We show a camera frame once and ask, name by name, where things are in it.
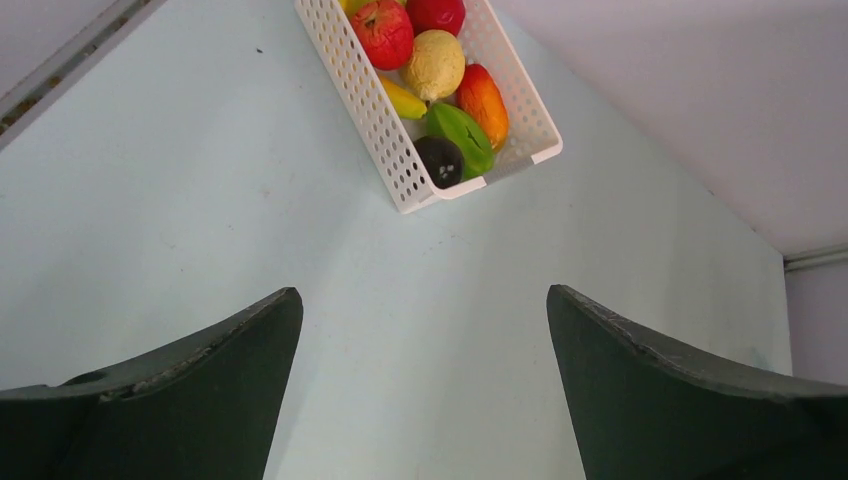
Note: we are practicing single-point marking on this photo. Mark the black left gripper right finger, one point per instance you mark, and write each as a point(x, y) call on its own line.
point(644, 405)

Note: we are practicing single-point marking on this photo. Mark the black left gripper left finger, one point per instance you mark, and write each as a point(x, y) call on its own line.
point(204, 406)

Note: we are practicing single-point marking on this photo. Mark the white perforated plastic basket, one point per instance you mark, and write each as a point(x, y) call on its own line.
point(531, 139)

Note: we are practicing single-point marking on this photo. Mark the green star fruit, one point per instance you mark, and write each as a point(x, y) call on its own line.
point(452, 124)

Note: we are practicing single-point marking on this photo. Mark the dark purple fruit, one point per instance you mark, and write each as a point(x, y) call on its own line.
point(442, 159)

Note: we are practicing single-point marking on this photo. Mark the orange red mango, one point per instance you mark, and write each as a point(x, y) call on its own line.
point(479, 96)

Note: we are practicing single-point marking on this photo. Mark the yellow banana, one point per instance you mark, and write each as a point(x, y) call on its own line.
point(406, 105)

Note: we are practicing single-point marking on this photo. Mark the yellow green fruit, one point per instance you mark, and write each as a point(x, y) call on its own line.
point(354, 5)

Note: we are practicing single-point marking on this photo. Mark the red round fruit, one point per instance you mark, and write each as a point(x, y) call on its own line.
point(447, 15)

